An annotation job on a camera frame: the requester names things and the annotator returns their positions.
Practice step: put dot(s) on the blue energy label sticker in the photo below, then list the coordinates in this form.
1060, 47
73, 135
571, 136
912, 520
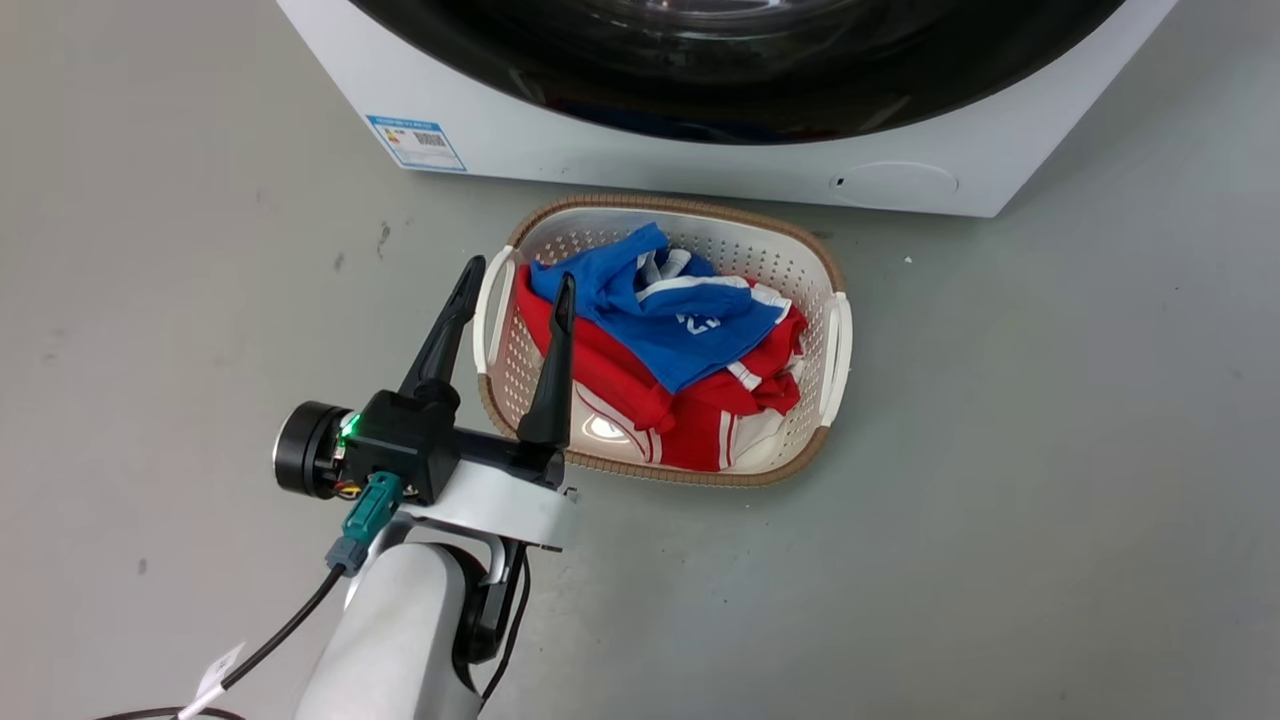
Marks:
418, 142

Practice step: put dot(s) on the white perforated laundry basket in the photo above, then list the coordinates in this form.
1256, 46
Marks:
780, 250

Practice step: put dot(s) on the white oval filter cover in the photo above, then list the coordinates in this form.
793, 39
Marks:
893, 184

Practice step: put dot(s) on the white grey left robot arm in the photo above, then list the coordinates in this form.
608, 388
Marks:
400, 630

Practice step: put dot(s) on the blue shirt with white stripes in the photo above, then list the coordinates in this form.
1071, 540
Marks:
665, 320

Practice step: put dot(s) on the black glass washing machine door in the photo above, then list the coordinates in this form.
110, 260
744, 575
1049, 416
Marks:
740, 70

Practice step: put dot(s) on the white washing machine body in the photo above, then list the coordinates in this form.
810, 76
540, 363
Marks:
600, 150

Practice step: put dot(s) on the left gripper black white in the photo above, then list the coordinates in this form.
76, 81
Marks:
410, 440

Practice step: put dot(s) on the red and white shirt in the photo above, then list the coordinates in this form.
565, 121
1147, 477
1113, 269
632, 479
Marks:
690, 425

